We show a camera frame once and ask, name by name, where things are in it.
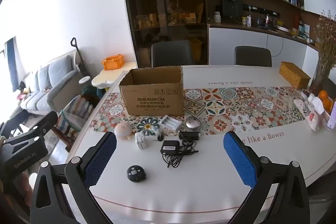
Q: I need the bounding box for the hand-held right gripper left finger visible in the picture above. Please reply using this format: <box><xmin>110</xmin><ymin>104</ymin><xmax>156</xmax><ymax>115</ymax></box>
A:
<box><xmin>30</xmin><ymin>132</ymin><xmax>117</xmax><ymax>224</ymax></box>

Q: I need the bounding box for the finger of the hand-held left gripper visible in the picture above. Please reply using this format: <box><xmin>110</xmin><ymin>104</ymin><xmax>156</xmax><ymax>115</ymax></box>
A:
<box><xmin>25</xmin><ymin>111</ymin><xmax>59</xmax><ymax>136</ymax></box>

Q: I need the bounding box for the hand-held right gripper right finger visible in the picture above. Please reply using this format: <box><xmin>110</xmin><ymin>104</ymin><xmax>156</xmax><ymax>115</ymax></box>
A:
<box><xmin>223</xmin><ymin>131</ymin><xmax>311</xmax><ymax>224</ymax></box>

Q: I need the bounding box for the peach round night light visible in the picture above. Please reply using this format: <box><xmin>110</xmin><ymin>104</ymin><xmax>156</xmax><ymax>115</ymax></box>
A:
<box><xmin>114</xmin><ymin>122</ymin><xmax>135</xmax><ymax>140</ymax></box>

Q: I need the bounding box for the black round gadget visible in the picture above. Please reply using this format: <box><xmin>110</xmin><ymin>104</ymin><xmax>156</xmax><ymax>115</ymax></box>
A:
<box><xmin>127</xmin><ymin>165</ymin><xmax>147</xmax><ymax>182</ymax></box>

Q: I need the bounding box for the white cube plug adapter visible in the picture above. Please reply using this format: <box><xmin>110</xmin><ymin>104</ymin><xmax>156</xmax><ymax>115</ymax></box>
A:
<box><xmin>134</xmin><ymin>131</ymin><xmax>151</xmax><ymax>150</ymax></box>

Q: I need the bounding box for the black power adapter with cable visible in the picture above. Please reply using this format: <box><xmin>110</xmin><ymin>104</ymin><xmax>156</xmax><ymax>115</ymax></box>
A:
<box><xmin>160</xmin><ymin>139</ymin><xmax>199</xmax><ymax>169</ymax></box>

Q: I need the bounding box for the brown cardboard box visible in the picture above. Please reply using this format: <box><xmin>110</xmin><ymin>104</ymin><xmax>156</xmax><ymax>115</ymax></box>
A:
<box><xmin>119</xmin><ymin>66</ymin><xmax>185</xmax><ymax>117</ymax></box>

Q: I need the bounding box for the striped fabric basket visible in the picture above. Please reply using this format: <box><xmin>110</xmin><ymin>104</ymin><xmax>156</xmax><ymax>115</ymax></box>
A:
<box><xmin>52</xmin><ymin>94</ymin><xmax>95</xmax><ymax>151</ymax></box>

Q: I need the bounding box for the light blue sofa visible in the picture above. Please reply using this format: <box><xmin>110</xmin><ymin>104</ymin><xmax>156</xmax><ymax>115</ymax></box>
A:
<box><xmin>20</xmin><ymin>55</ymin><xmax>84</xmax><ymax>117</ymax></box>

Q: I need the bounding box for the patterned tile-print table runner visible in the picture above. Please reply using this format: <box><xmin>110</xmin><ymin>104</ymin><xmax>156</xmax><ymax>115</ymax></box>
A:
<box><xmin>91</xmin><ymin>86</ymin><xmax>311</xmax><ymax>135</ymax></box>

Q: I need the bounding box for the blue curtain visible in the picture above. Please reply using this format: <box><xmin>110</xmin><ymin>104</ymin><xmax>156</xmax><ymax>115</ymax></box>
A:
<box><xmin>5</xmin><ymin>38</ymin><xmax>17</xmax><ymax>93</ymax></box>

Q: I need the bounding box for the upright vacuum cleaner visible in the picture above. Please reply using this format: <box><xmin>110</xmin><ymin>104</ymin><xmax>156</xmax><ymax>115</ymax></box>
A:
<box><xmin>70</xmin><ymin>38</ymin><xmax>88</xmax><ymax>75</ymax></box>

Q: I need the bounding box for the cream flower-shaped side table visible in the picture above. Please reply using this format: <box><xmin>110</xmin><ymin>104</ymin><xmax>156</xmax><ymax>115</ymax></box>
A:
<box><xmin>91</xmin><ymin>62</ymin><xmax>138</xmax><ymax>88</ymax></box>

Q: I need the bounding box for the white battery charger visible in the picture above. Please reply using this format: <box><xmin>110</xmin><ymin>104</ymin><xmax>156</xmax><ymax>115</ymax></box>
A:
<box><xmin>160</xmin><ymin>115</ymin><xmax>182</xmax><ymax>132</ymax></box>

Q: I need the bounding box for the leaf-print white pouch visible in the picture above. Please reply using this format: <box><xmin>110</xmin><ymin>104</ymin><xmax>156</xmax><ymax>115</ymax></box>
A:
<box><xmin>293</xmin><ymin>98</ymin><xmax>315</xmax><ymax>122</ymax></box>

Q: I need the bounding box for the white pink floral bag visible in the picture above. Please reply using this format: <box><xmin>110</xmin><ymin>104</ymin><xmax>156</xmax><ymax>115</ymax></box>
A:
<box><xmin>307</xmin><ymin>94</ymin><xmax>331</xmax><ymax>131</ymax></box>

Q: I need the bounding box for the orange plastic crate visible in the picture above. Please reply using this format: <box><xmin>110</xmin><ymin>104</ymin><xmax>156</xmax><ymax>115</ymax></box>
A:
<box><xmin>102</xmin><ymin>54</ymin><xmax>124</xmax><ymax>71</ymax></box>

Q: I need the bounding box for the wooden slatted tissue box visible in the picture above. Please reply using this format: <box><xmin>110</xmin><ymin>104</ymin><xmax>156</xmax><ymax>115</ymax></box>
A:
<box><xmin>279</xmin><ymin>61</ymin><xmax>311</xmax><ymax>90</ymax></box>

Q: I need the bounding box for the white lavender box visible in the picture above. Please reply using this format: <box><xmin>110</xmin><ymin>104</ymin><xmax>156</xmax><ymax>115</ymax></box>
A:
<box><xmin>327</xmin><ymin>99</ymin><xmax>336</xmax><ymax>131</ymax></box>

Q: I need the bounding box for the dark grey chair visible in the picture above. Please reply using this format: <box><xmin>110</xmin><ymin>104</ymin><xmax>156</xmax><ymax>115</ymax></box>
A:
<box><xmin>151</xmin><ymin>40</ymin><xmax>195</xmax><ymax>67</ymax></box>
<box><xmin>234</xmin><ymin>46</ymin><xmax>272</xmax><ymax>67</ymax></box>

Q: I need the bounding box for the yellow storage bin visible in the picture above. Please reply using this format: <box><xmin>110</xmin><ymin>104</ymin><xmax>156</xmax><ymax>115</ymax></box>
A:
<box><xmin>190</xmin><ymin>39</ymin><xmax>203</xmax><ymax>59</ymax></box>

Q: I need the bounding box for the dried flower bouquet in vase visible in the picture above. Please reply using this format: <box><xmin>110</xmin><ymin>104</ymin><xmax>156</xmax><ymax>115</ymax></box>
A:
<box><xmin>310</xmin><ymin>10</ymin><xmax>336</xmax><ymax>94</ymax></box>

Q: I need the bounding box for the small black adapter with cable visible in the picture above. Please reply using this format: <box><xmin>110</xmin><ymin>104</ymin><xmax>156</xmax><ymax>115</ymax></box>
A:
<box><xmin>179</xmin><ymin>130</ymin><xmax>200</xmax><ymax>147</ymax></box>

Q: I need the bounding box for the black wall-mounted water dispenser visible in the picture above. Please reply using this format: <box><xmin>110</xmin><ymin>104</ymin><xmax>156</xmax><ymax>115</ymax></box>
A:
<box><xmin>221</xmin><ymin>0</ymin><xmax>243</xmax><ymax>18</ymax></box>

